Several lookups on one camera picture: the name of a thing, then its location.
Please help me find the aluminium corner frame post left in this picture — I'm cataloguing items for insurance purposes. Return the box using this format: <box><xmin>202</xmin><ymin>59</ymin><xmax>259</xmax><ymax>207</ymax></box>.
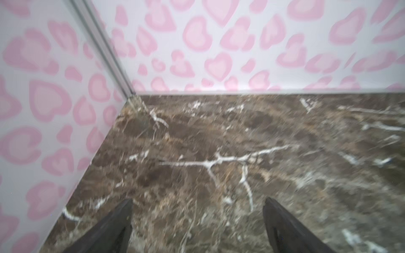
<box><xmin>65</xmin><ymin>0</ymin><xmax>136</xmax><ymax>100</ymax></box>

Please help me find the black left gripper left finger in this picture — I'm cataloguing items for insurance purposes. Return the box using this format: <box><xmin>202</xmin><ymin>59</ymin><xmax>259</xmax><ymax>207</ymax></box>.
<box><xmin>63</xmin><ymin>199</ymin><xmax>133</xmax><ymax>253</ymax></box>

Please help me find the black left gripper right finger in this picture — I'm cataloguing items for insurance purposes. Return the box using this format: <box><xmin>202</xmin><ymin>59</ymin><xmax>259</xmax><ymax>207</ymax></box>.
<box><xmin>263</xmin><ymin>197</ymin><xmax>334</xmax><ymax>253</ymax></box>

